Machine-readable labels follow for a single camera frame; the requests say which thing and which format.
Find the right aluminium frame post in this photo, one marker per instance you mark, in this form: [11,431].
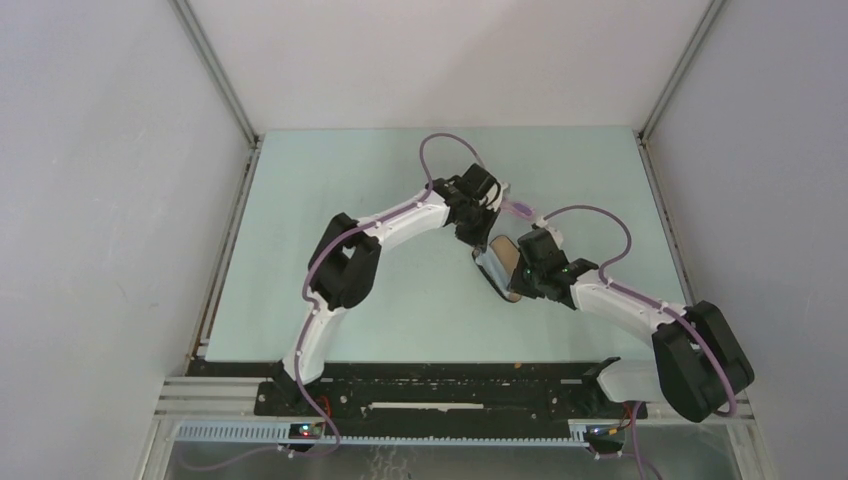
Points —
[682,66]

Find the white cable duct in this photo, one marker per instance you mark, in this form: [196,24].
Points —
[285,433]

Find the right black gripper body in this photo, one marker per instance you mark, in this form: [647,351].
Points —
[526,280]

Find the left aluminium frame post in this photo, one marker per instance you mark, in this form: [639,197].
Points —
[195,32]

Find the light blue cleaning cloth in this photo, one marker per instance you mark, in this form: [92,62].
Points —
[494,270]

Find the black glasses case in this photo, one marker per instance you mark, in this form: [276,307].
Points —
[508,253]

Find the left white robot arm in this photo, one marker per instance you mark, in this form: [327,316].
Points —
[342,270]

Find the aluminium frame post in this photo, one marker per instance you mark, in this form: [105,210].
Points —
[195,32]
[682,66]

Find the pink sunglasses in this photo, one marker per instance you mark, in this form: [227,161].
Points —
[518,209]

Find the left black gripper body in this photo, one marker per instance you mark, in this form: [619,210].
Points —
[475,226]

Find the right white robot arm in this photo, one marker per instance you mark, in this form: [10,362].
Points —
[698,365]

